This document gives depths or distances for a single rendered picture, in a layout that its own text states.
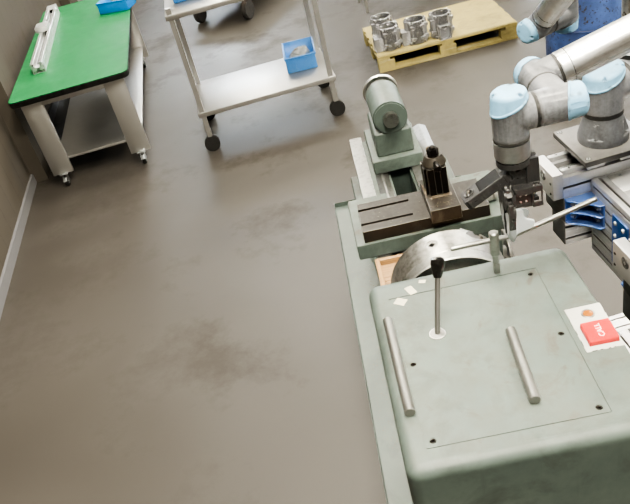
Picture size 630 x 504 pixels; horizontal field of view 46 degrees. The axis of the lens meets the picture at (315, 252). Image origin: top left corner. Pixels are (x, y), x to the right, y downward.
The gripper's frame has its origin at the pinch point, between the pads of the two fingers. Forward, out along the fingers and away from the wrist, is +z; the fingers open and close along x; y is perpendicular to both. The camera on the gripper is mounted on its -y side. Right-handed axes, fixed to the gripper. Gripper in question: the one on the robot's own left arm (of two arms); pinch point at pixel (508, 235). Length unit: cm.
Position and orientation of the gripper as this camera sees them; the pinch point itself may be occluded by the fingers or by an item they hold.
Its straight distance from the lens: 175.6
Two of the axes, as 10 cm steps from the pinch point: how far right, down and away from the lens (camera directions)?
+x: -0.7, -5.7, 8.2
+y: 9.7, -2.1, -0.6
